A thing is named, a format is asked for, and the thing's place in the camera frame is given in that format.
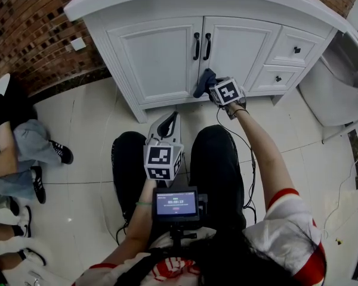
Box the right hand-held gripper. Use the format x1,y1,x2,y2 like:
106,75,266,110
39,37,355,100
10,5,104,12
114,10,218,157
208,75,249,121

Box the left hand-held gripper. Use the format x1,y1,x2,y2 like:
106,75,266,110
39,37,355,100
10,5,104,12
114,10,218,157
143,111,185,181

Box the dark blue cloth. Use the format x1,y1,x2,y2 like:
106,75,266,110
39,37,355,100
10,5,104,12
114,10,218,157
193,68,218,98

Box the white cabinet door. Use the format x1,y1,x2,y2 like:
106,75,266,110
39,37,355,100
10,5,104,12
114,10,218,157
198,15,283,97
106,24,195,105

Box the person's right forearm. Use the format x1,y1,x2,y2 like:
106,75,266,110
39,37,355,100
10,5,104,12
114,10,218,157
229,102,301,217

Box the person's left forearm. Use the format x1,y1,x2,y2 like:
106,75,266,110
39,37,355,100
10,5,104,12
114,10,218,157
104,179,158,265

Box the white curved countertop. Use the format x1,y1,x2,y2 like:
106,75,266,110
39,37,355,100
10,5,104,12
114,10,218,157
63,0,351,35

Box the black chest-mounted monitor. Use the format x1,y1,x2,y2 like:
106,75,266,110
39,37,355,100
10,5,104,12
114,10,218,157
152,186,200,223

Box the person's right leg black trousers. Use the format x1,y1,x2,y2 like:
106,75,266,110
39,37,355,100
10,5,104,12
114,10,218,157
190,125,247,232

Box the person's white and red shirt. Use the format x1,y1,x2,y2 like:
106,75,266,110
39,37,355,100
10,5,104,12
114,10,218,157
71,188,328,286

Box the black door handle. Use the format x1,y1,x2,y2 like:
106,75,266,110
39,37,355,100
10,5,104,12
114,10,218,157
202,33,212,61
192,32,200,61

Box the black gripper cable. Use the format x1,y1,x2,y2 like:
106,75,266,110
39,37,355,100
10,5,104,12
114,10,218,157
216,105,257,223

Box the black monitor mount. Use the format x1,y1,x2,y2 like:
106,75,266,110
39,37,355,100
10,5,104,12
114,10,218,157
169,222,197,250

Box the black chest strap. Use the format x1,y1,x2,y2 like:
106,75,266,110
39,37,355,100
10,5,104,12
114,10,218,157
113,248,168,286

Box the white vanity cabinet frame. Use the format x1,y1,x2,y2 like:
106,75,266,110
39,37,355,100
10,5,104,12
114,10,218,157
82,10,338,124

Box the white wall socket plate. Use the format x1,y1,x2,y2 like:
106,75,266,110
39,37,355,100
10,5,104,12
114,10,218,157
70,37,86,52

